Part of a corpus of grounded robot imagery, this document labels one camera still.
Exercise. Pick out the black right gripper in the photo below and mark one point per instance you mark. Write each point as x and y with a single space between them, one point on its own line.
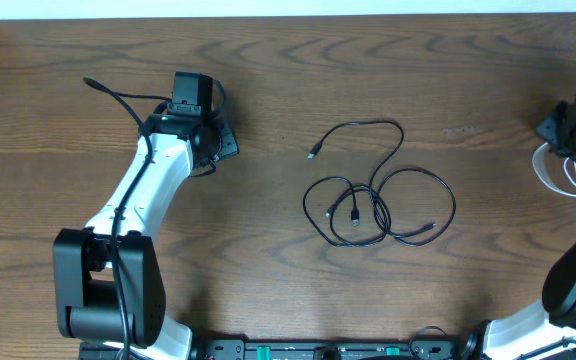
548 128

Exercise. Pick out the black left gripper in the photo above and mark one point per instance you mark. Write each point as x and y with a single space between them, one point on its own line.
228 141

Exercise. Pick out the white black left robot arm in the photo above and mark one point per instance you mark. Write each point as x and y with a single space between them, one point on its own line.
108 284

